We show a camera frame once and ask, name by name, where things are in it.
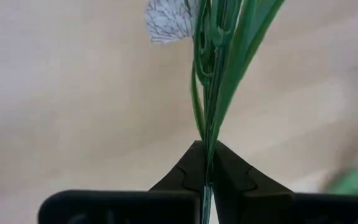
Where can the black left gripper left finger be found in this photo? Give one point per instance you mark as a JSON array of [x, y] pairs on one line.
[[191, 174]]

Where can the white artificial flower spray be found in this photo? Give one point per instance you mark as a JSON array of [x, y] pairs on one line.
[[227, 93]]

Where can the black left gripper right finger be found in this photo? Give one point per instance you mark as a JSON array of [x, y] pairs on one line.
[[232, 186]]

